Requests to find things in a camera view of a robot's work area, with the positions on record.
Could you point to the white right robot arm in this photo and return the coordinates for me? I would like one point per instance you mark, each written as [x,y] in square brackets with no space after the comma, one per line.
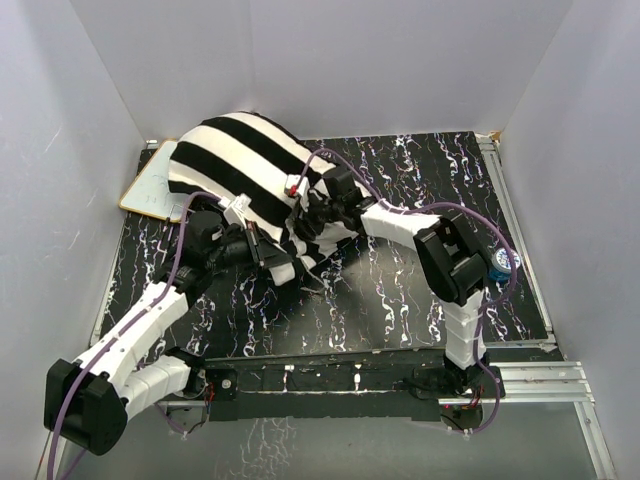
[453,261]

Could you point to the aluminium table frame rail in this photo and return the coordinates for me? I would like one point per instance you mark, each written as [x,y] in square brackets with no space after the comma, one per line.
[411,385]

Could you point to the black white striped pillowcase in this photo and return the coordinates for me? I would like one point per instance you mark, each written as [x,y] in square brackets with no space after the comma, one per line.
[246,153]

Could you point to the blue white tape roll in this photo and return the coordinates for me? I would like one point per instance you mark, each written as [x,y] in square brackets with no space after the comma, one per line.
[503,264]

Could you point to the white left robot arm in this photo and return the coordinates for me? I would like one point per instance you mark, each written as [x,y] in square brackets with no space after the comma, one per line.
[120,360]

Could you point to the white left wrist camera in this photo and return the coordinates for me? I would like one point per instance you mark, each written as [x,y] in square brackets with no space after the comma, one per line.
[235,211]

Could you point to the yellow framed whiteboard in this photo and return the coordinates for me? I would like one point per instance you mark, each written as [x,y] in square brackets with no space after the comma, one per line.
[149,194]

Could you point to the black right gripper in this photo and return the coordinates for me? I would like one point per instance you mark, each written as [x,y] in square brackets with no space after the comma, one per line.
[305,217]

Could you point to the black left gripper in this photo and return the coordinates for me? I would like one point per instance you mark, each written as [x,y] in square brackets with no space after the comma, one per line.
[261,250]

